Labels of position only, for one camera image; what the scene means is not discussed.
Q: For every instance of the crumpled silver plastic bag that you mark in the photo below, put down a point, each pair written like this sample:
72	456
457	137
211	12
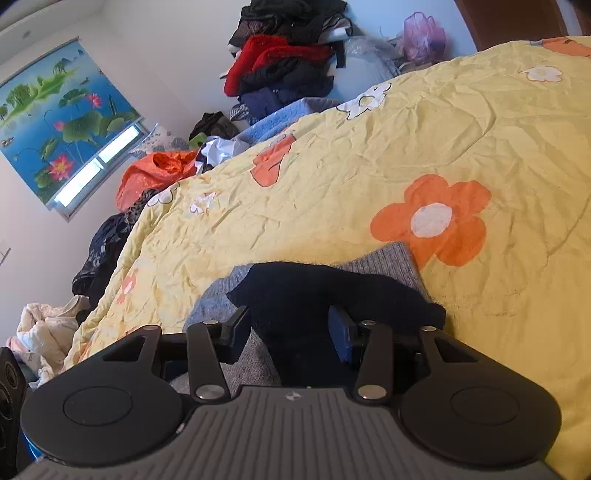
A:
221	150

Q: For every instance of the brown wooden door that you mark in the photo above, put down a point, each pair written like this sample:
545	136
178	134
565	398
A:
517	21

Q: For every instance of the white and pink cloth heap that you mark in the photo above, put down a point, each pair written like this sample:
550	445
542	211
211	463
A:
41	332

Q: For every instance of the yellow floral blanket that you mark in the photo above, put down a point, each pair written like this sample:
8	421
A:
369	152

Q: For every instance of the lotus print window blind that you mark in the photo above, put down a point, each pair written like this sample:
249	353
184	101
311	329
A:
55	120

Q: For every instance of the floral pillow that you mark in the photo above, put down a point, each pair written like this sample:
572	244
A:
161	141

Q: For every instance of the pile of dark clothes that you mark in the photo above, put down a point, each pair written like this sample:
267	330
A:
286	78

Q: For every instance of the grey-blue knit sweater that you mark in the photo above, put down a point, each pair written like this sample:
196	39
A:
388	265

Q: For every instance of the green plastic stool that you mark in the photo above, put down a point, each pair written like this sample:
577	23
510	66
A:
197	140

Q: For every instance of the navy knit sweater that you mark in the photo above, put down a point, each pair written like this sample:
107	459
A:
295	304

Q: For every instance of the dark brown cloth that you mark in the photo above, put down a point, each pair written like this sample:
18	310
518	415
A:
214	124

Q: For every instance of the light blue bedding bag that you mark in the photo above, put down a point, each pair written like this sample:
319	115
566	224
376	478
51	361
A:
364	62

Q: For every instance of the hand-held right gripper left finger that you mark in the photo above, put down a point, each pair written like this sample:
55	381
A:
238	325

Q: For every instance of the window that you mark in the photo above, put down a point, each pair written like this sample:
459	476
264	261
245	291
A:
111	150

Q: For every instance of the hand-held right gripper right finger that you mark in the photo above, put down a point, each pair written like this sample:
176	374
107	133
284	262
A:
341	337

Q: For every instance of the red fuzzy garment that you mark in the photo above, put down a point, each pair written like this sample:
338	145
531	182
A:
258	55

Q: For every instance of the blue towel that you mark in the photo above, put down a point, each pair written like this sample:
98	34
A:
286	115

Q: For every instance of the orange plastic bag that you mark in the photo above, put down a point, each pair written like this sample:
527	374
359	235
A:
152	177

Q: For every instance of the dark patterned cloth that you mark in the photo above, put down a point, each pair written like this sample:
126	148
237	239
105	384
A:
101	249

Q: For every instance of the pink plastic bag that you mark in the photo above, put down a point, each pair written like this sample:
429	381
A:
422	34

